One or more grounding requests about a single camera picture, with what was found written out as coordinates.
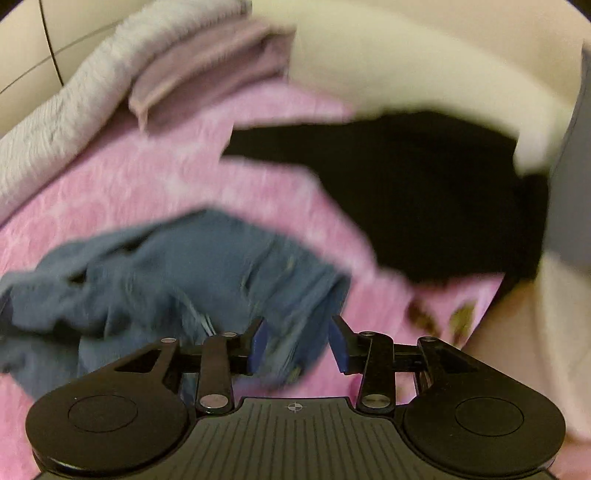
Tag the grey striped duvet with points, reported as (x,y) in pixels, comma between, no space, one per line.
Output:
(37,149)

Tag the mauve folded cloth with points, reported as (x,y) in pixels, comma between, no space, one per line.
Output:
(213,63)

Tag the grey pillow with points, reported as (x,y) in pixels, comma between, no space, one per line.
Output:
(568,219)

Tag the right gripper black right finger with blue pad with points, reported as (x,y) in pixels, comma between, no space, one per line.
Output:
(378,359)

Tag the white sliding wardrobe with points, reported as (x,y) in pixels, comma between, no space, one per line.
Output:
(44,42)

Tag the cream headboard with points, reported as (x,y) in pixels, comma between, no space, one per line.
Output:
(514,64)

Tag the black garment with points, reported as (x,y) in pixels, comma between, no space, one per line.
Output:
(436,195)

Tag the blue denim jeans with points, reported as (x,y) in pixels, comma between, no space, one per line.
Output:
(90,302)

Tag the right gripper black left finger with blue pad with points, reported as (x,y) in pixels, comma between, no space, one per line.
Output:
(215,362)

